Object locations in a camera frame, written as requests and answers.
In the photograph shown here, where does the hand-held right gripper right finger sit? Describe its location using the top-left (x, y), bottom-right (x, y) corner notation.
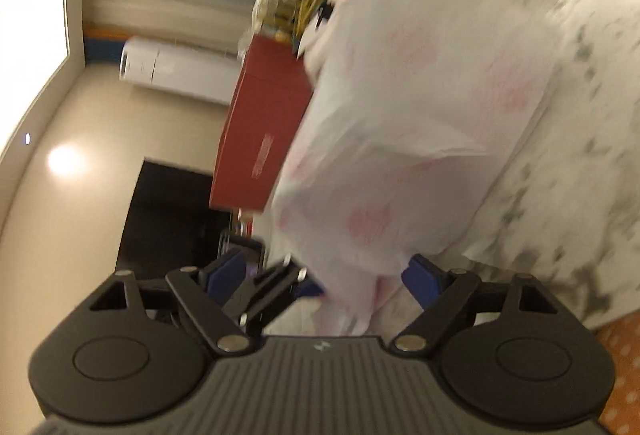
top-left (390, 253), bottom-right (564, 356)

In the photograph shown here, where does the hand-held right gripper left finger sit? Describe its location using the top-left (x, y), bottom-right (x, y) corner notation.
top-left (89, 248), bottom-right (251, 356)

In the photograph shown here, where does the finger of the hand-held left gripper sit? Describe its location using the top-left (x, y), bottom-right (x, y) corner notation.
top-left (227, 259), bottom-right (326, 334)

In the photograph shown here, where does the white pink-printed shopping bag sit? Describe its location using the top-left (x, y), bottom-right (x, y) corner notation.
top-left (264, 0), bottom-right (562, 337)

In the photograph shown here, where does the smartphone with lit screen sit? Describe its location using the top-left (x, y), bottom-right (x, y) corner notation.
top-left (219, 234), bottom-right (267, 281)

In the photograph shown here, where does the black television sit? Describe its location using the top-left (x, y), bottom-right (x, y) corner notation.
top-left (115, 158), bottom-right (231, 281)

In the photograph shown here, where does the red cardboard box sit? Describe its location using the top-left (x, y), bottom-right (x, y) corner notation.
top-left (208, 36), bottom-right (315, 214)

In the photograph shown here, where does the white standing air conditioner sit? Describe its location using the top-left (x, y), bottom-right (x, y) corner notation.
top-left (118, 36), bottom-right (241, 106)

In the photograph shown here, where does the person's orange patterned pajamas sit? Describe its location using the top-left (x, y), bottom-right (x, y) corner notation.
top-left (594, 314), bottom-right (640, 435)

